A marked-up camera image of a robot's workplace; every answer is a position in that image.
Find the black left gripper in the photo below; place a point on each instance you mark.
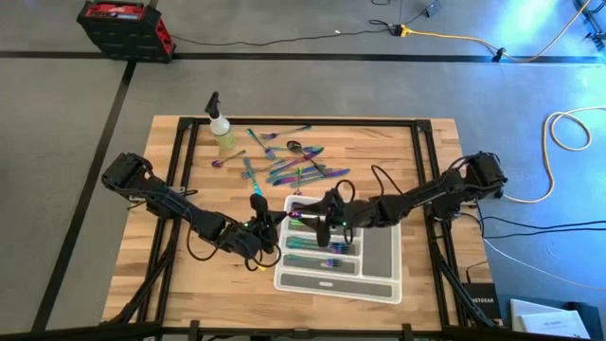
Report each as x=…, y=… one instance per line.
x=246, y=239

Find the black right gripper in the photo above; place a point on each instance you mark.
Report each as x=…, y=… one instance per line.
x=352, y=213

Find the iridescent spoon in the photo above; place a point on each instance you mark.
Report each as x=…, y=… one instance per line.
x=312, y=150
x=294, y=222
x=270, y=154

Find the large black spoon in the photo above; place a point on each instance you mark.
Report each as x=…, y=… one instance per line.
x=297, y=205

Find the iridescent table knife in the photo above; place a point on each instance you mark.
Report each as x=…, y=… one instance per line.
x=284, y=181
x=338, y=171
x=251, y=173
x=289, y=170

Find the white cutlery tray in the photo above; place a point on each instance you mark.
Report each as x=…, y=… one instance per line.
x=376, y=256

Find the spray bottle with yellow liquid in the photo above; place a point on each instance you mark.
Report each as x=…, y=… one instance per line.
x=225, y=137

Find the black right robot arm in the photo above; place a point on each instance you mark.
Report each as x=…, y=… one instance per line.
x=426, y=192

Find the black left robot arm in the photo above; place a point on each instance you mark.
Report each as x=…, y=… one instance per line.
x=165, y=199

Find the small iridescent teaspoon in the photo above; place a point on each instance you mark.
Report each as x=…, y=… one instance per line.
x=298, y=189
x=217, y=164

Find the black network router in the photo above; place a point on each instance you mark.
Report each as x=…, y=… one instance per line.
x=480, y=300

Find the black power plug block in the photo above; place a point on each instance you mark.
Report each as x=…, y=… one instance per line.
x=394, y=30

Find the black foot pedal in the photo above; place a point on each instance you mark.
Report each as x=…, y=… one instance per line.
x=433, y=8

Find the red and black tool case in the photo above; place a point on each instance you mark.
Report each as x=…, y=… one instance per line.
x=123, y=33

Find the white paper booklet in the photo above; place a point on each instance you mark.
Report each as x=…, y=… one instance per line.
x=544, y=322

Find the black metal stand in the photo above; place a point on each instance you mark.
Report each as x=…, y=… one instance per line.
x=594, y=23

